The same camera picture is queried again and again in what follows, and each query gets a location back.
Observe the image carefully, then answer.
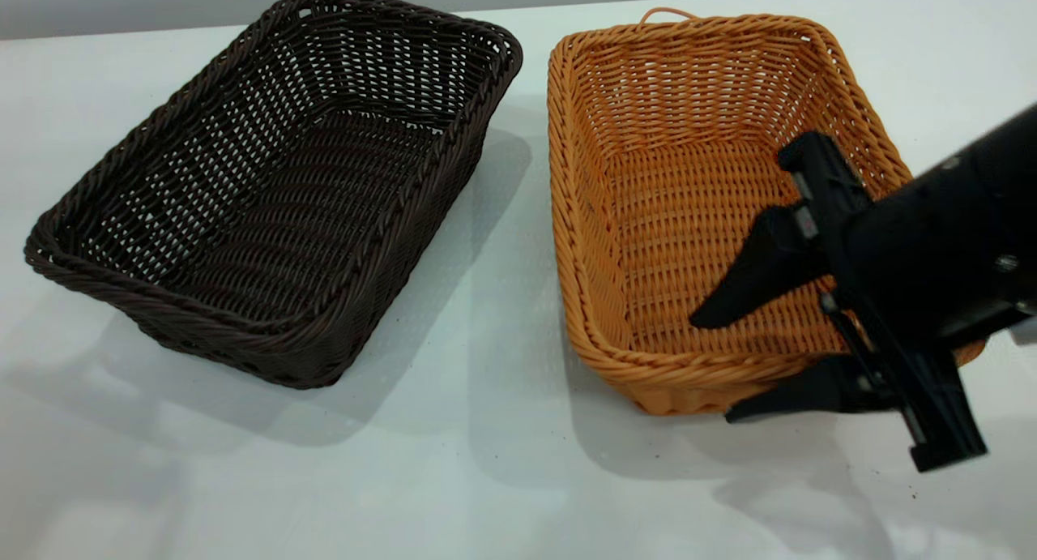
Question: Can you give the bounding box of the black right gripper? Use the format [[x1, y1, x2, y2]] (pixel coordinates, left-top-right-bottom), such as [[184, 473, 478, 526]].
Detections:
[[689, 130, 1037, 474]]

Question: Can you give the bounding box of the orange woven basket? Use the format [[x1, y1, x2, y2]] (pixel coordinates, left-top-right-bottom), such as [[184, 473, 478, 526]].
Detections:
[[547, 7, 986, 417]]

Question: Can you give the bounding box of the black woven basket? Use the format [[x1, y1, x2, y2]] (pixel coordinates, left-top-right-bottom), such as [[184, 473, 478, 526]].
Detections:
[[24, 0, 524, 391]]

